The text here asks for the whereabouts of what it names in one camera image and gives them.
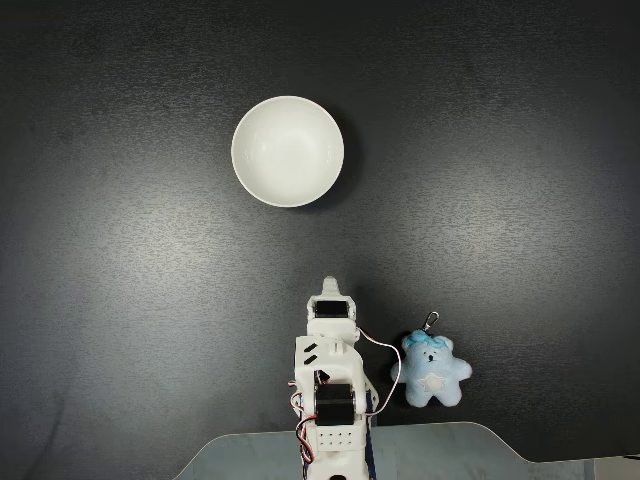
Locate skyblue plush doll with keychain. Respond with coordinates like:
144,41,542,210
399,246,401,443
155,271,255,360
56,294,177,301
389,311,474,409

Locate white bowl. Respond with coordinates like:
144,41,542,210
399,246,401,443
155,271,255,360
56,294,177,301
230,95,346,209

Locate blue bar clamp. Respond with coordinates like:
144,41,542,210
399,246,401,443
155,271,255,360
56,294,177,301
363,387,380,480

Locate long loose servo cable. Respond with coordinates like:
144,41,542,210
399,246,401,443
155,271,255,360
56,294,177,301
355,325,402,417

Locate servo cable bundle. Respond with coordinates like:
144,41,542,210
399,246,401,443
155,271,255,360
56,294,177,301
288,369,318,466

